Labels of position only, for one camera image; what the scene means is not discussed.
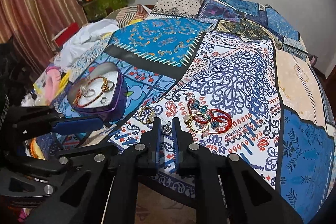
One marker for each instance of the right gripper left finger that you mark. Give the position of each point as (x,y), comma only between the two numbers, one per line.
(149,160)

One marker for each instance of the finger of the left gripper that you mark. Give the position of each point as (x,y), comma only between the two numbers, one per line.
(69,126)

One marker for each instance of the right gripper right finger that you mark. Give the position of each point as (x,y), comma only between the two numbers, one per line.
(184,147)

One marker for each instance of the silver pendant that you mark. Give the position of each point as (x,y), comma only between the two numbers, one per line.
(166,128)

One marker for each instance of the gold bangle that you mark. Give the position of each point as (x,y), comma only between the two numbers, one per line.
(197,123)

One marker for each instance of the blue patchwork bedspread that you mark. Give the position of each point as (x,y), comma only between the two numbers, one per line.
(242,65)

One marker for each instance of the white crumpled cloth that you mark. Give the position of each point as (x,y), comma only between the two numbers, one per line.
(82,41)

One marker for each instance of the striped orange brown cloth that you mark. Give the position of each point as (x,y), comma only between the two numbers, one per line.
(125,15)

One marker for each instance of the striped brown curtain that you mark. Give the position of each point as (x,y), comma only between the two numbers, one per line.
(34,23)

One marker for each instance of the cream dotted pillow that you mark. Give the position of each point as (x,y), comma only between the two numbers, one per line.
(181,8)

